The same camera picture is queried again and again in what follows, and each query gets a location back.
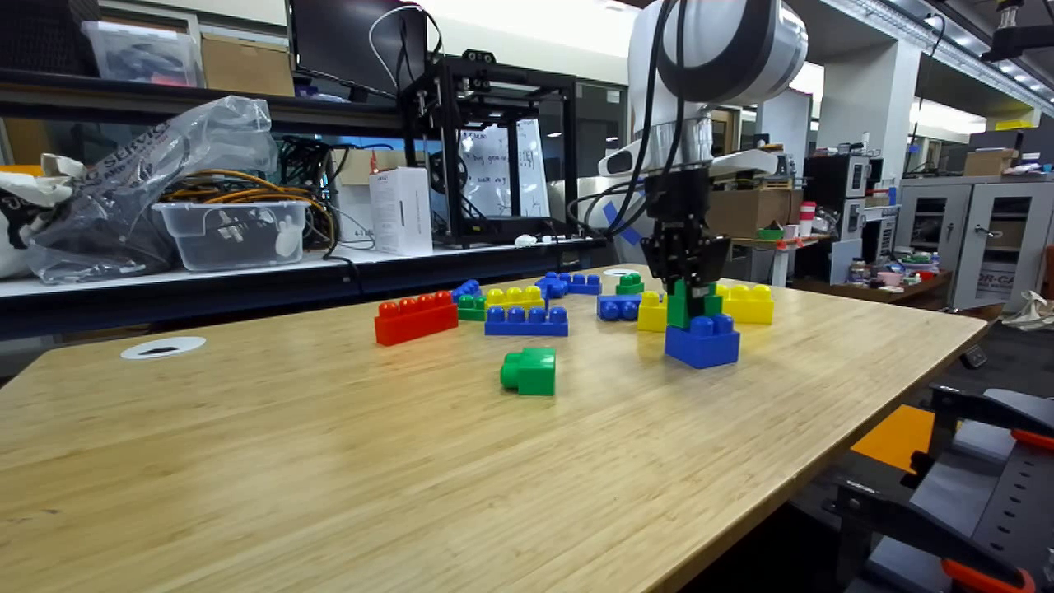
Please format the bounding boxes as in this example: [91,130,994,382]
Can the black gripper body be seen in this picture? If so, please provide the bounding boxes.
[639,161,717,239]

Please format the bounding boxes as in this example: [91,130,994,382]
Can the blue square building block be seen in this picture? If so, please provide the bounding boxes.
[662,314,745,373]

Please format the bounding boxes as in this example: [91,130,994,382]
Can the red building block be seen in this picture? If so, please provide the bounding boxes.
[374,286,463,349]

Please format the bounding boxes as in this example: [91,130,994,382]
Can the white sack with blue tape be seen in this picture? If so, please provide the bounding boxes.
[600,177,662,271]

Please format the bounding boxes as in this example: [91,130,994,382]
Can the large brown cardboard box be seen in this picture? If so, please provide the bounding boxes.
[706,186,807,239]

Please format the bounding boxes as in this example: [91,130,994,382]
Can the gray upright panel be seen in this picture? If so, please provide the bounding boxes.
[756,96,818,184]

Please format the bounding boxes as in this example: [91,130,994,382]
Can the orange floor mat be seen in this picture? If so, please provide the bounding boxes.
[847,400,939,478]

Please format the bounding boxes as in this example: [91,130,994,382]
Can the white cardboard box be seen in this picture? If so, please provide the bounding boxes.
[366,163,437,261]

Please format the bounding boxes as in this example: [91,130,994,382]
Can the gray glass door cabinet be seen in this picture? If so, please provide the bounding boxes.
[896,175,1054,317]

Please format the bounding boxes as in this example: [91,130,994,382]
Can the small brown cardboard box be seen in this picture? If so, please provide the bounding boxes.
[961,146,1021,180]

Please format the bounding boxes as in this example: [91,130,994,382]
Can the gray metal stand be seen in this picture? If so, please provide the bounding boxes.
[835,382,1054,593]

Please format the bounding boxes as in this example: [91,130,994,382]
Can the black monitor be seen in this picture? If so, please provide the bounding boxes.
[287,0,436,104]

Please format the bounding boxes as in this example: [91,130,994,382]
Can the clear plastic storage bin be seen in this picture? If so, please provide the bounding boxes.
[150,197,318,275]

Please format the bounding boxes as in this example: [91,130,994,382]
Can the clear crumpled plastic bag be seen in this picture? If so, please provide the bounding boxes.
[19,93,283,286]

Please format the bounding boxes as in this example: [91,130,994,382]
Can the clear lidded storage container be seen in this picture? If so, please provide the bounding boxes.
[75,15,207,89]

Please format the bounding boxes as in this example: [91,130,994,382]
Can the white device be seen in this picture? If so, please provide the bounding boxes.
[0,148,90,280]

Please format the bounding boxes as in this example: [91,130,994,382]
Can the black frame 3D printer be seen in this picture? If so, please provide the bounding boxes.
[396,47,586,250]

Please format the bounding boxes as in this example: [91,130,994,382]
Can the orange clamp handle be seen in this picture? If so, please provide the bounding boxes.
[1007,425,1054,456]
[939,552,1040,593]

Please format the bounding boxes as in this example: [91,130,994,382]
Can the yellow cable bundle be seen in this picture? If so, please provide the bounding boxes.
[162,169,340,255]

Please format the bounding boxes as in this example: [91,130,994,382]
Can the white table cable grommet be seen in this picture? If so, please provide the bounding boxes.
[118,331,207,366]

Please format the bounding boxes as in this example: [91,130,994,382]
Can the black wall shelf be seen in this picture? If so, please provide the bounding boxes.
[0,64,441,128]

